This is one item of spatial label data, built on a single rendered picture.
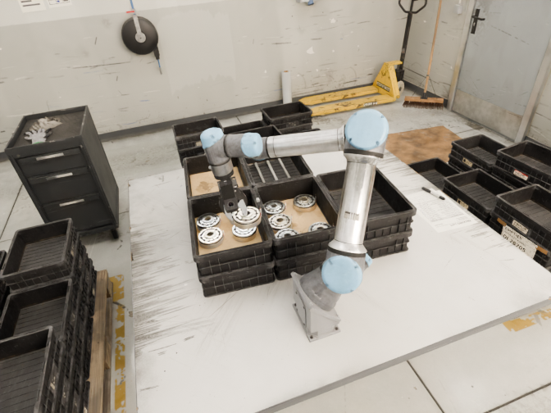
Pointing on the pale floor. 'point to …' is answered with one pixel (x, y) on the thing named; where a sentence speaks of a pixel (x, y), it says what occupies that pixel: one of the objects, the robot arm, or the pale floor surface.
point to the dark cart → (67, 171)
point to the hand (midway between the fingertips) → (238, 218)
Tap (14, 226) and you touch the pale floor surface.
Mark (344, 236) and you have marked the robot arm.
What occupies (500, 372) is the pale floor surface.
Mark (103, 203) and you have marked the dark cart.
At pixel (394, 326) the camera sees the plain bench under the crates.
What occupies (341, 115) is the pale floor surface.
